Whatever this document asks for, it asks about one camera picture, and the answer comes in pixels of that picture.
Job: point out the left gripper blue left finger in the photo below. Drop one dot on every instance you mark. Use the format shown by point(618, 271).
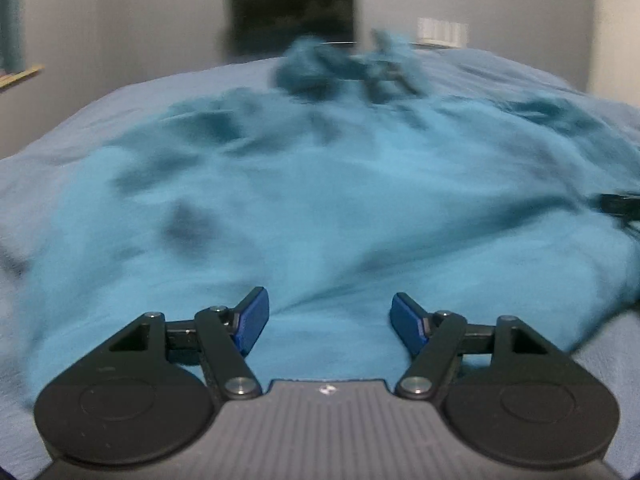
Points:
point(226, 336)

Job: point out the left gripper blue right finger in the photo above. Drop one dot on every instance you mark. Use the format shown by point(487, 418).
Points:
point(433, 341)

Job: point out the teal hooded jacket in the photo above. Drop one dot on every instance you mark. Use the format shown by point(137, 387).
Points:
point(320, 209)

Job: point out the white wifi router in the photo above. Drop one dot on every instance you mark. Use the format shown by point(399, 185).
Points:
point(442, 34)

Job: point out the black flat monitor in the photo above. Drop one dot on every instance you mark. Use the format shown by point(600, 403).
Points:
point(264, 28)

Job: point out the teal window curtain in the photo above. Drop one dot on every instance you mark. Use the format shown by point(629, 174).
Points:
point(11, 37)

